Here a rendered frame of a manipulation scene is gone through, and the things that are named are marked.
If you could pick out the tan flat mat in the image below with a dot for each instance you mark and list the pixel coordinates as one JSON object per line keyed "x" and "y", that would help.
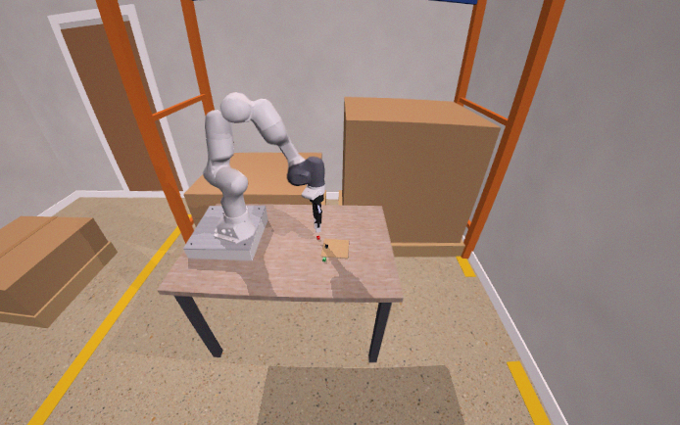
{"x": 336, "y": 248}

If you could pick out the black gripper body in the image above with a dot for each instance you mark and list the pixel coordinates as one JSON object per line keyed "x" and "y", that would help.
{"x": 318, "y": 200}

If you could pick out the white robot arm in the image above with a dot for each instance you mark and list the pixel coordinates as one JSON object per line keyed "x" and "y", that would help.
{"x": 231, "y": 182}

